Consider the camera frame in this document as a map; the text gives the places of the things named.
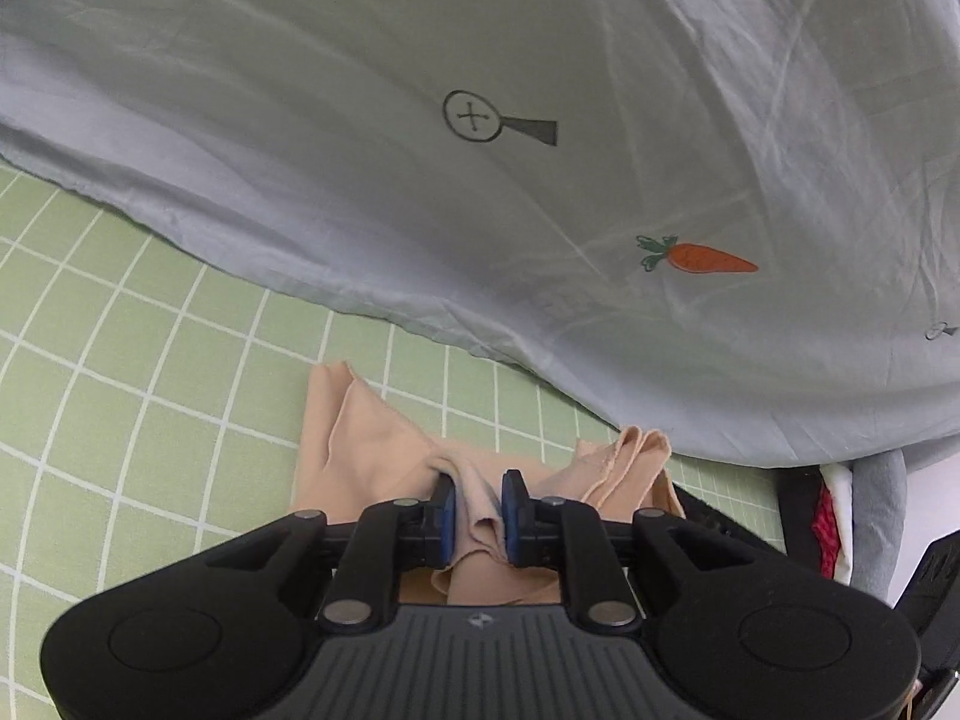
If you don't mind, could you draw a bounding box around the green grid mat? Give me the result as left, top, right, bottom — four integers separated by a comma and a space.
0, 161, 788, 616

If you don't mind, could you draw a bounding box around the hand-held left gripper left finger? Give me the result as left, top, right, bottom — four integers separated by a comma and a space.
195, 471, 458, 627

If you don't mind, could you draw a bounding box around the folded white garment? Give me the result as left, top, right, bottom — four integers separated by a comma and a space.
819, 463, 860, 586

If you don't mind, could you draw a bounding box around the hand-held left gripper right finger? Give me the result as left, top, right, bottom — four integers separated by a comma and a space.
500, 469, 762, 627

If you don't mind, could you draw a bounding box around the beige garment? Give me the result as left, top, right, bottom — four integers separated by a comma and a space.
291, 361, 687, 608

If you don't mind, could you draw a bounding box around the grey carrot print sheet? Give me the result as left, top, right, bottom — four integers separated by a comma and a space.
0, 0, 960, 466

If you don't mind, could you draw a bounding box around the folded grey sweatshirt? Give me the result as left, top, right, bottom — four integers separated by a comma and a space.
851, 450, 910, 608

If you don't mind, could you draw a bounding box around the folded red garment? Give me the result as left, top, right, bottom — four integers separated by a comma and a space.
814, 484, 845, 582

